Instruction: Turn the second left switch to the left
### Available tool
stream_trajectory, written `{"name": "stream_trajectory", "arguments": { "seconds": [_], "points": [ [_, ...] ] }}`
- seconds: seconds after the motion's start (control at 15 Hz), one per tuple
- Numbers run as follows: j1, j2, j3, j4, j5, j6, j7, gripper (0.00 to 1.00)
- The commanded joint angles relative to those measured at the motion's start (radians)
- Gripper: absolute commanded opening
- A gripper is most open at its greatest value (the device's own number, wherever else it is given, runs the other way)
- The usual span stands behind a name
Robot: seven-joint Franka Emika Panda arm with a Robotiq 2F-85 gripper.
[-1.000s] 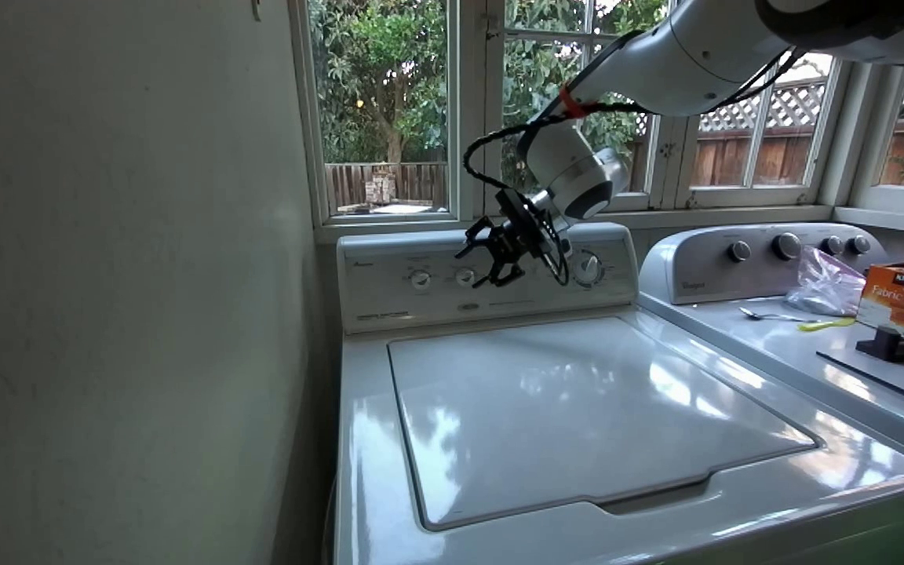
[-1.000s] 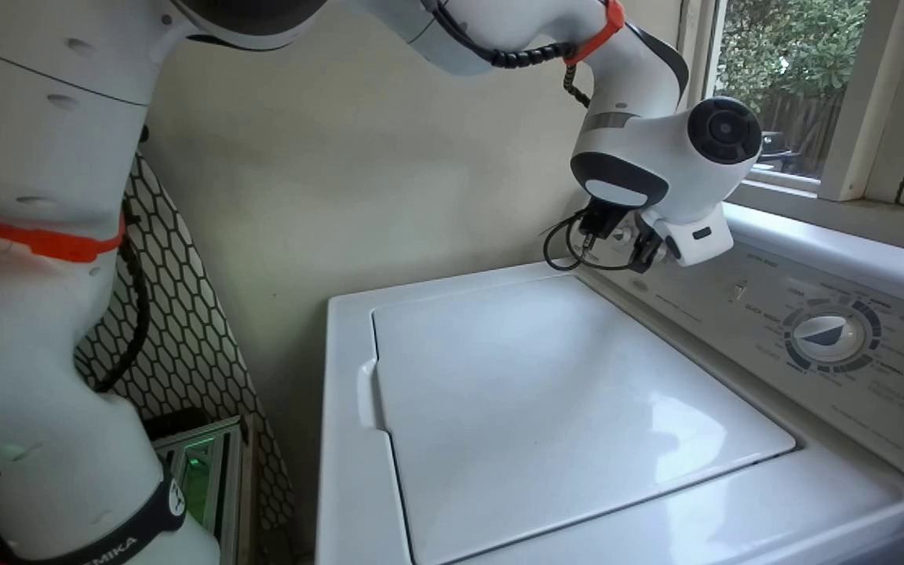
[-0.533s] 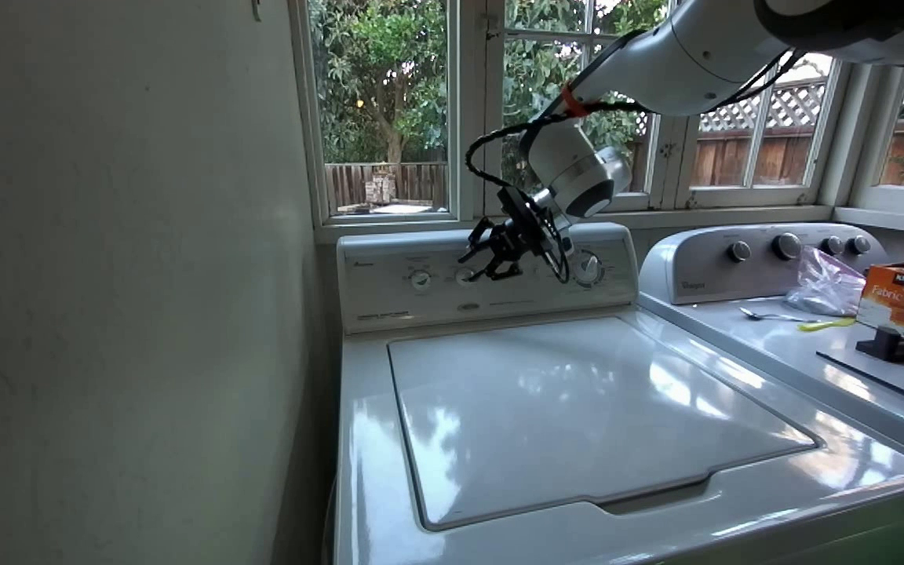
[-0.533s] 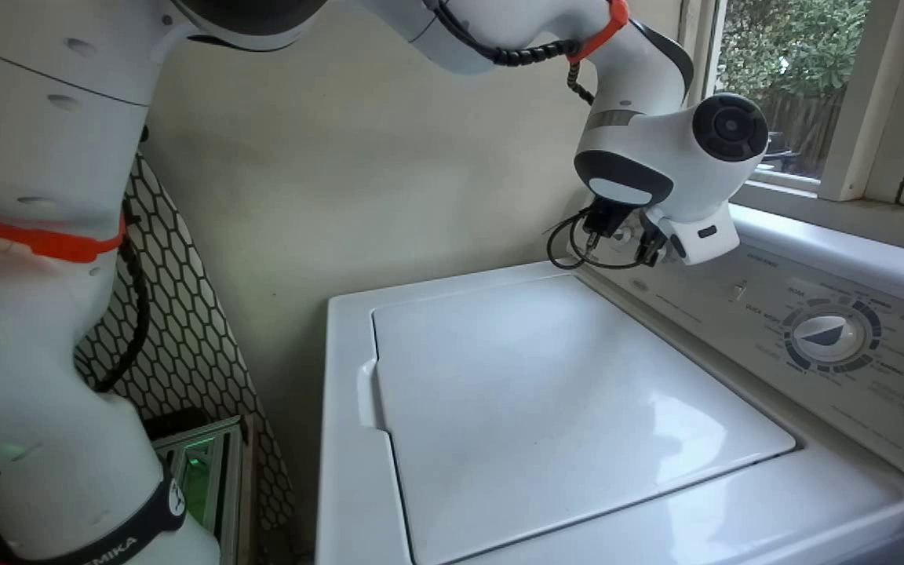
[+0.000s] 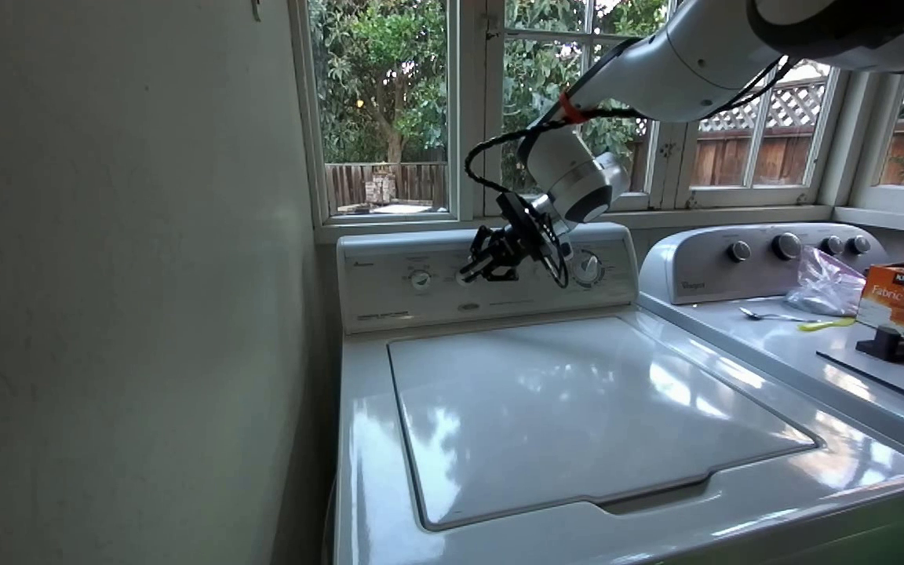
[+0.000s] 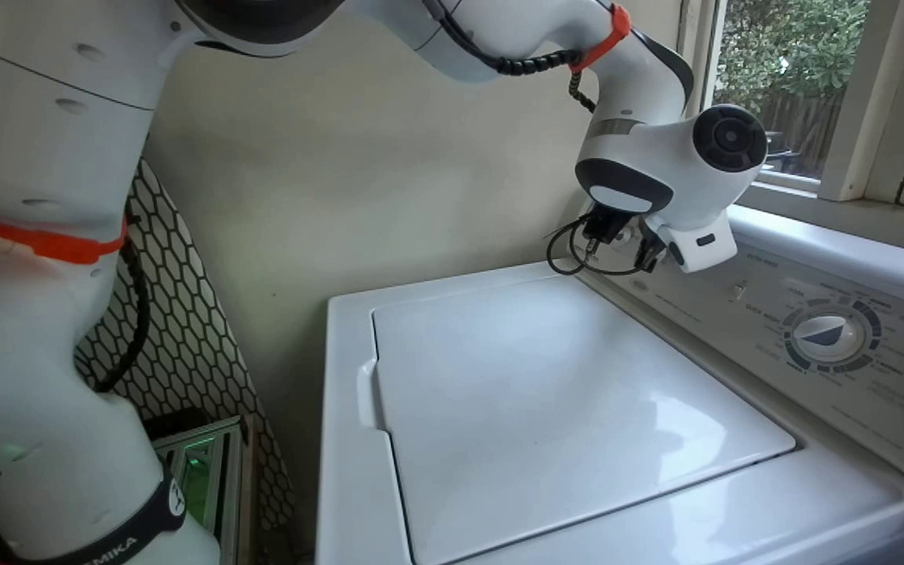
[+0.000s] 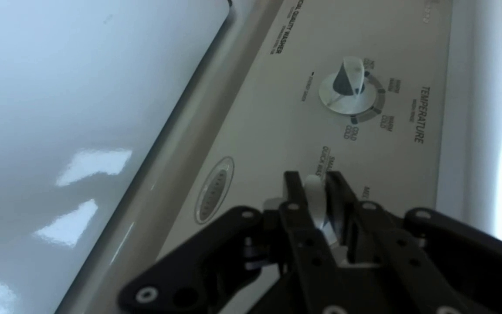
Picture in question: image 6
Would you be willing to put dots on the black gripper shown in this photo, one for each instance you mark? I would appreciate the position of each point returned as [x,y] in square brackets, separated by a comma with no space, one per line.
[602,223]

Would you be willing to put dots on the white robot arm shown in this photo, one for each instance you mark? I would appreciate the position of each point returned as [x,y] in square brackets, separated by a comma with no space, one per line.
[33,364]

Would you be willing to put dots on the white washer lid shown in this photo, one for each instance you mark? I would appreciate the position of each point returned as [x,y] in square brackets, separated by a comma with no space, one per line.
[555,419]

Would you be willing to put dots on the wooden fence outside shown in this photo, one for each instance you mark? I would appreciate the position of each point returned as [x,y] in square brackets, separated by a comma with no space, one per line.
[785,131]

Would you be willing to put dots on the large washer dial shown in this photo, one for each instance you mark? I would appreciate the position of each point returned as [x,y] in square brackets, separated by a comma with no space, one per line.
[827,335]

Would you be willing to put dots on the green tree outside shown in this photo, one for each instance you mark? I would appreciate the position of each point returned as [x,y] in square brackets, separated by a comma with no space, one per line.
[785,52]

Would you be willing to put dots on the white washing machine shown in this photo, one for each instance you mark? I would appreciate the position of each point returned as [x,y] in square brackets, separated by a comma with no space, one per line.
[347,473]

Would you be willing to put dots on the box with green light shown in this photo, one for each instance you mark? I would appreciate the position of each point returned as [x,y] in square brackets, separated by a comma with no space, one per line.
[203,473]

